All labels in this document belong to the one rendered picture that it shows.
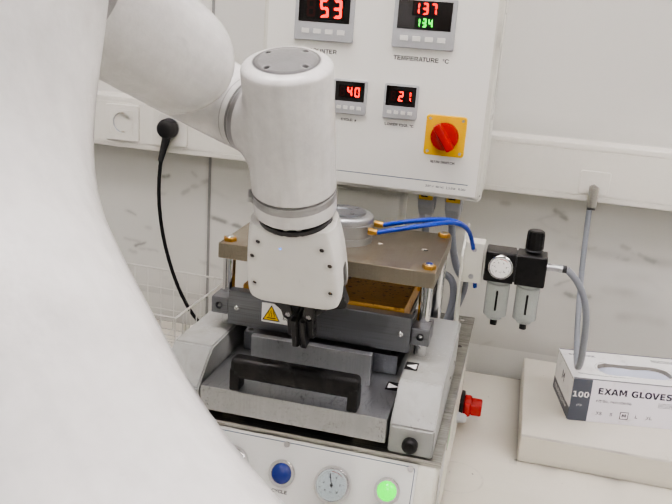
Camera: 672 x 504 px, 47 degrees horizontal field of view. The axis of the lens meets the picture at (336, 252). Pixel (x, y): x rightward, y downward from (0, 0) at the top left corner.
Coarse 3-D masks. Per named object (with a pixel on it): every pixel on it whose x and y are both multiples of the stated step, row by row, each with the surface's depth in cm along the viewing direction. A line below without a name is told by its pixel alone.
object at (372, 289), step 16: (352, 288) 99; (368, 288) 99; (384, 288) 99; (400, 288) 100; (416, 288) 102; (352, 304) 94; (368, 304) 94; (384, 304) 94; (400, 304) 94; (416, 304) 105
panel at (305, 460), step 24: (240, 432) 90; (264, 456) 89; (288, 456) 88; (312, 456) 88; (336, 456) 87; (360, 456) 87; (264, 480) 88; (312, 480) 87; (360, 480) 86; (384, 480) 85; (408, 480) 85
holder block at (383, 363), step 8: (416, 312) 110; (248, 328) 100; (256, 328) 100; (248, 336) 99; (280, 336) 98; (288, 336) 99; (248, 344) 100; (328, 344) 97; (336, 344) 97; (344, 344) 97; (352, 344) 98; (376, 352) 96; (384, 352) 96; (392, 352) 96; (400, 352) 97; (376, 360) 96; (384, 360) 96; (392, 360) 95; (400, 360) 98; (376, 368) 96; (384, 368) 96; (392, 368) 96
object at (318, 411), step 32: (256, 352) 95; (288, 352) 94; (320, 352) 93; (352, 352) 92; (224, 384) 90; (256, 384) 91; (384, 384) 93; (256, 416) 89; (288, 416) 88; (320, 416) 87; (352, 416) 86; (384, 416) 86
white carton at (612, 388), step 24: (600, 360) 130; (624, 360) 131; (648, 360) 132; (576, 384) 123; (600, 384) 122; (624, 384) 122; (648, 384) 122; (576, 408) 124; (600, 408) 124; (624, 408) 123; (648, 408) 123
